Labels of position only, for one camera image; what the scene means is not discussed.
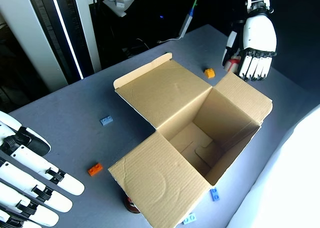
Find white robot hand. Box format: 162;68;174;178
0;110;86;228
221;11;278;82

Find grey-blue flat brick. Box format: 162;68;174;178
100;115;114;127

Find white cable adapter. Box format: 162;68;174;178
178;7;195;39

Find white light strip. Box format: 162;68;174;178
49;0;85;80

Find yellow-orange toy brick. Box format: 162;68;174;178
203;67;216;79

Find white cabinet frame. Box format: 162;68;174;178
0;0;102;94

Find white plastic parts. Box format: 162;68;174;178
102;0;142;18

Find brown round object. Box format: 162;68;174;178
124;194;142;214

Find brown cardboard box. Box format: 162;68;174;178
107;52;274;228

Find orange flat brick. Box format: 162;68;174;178
87;162;104;177

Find light blue flat brick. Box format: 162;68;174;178
182;212;198;225

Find white sheet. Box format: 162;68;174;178
224;107;320;228

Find grey table cloth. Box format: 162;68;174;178
0;24;320;228

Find thin white cable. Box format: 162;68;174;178
157;36;182;44

